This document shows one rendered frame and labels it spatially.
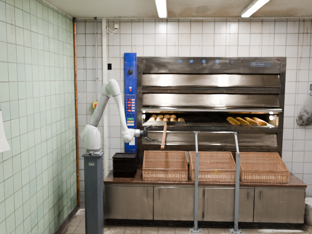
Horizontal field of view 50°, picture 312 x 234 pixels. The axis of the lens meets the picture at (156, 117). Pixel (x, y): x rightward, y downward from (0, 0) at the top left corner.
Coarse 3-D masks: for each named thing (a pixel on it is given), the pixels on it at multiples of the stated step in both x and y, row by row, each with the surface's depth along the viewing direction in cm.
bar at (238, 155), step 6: (150, 132) 416; (156, 132) 416; (162, 132) 415; (168, 132) 415; (174, 132) 415; (180, 132) 414; (186, 132) 414; (192, 132) 414; (198, 132) 413; (204, 132) 413; (210, 132) 413; (216, 132) 412; (222, 132) 412; (228, 132) 412; (234, 132) 410; (198, 156) 394; (198, 162) 395; (198, 168) 395; (198, 174) 396; (234, 210) 402; (234, 216) 402; (234, 222) 401; (192, 228) 409; (198, 228) 409; (234, 228) 402
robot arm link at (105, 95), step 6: (102, 90) 386; (102, 96) 385; (108, 96) 385; (102, 102) 384; (96, 108) 384; (102, 108) 384; (96, 114) 383; (102, 114) 388; (90, 120) 385; (96, 120) 382; (90, 126) 379; (96, 126) 384; (84, 132) 378
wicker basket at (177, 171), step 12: (144, 156) 438; (156, 156) 452; (168, 156) 451; (180, 156) 451; (144, 168) 441; (156, 168) 449; (168, 168) 449; (180, 168) 449; (144, 180) 410; (156, 180) 410; (168, 180) 409; (180, 180) 409
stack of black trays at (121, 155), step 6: (114, 156) 429; (120, 156) 429; (126, 156) 429; (132, 156) 429; (114, 162) 422; (120, 162) 421; (126, 162) 420; (132, 162) 420; (114, 168) 422; (120, 168) 422; (126, 168) 421; (132, 168) 421; (114, 174) 422; (120, 174) 421; (126, 174) 421; (132, 174) 421
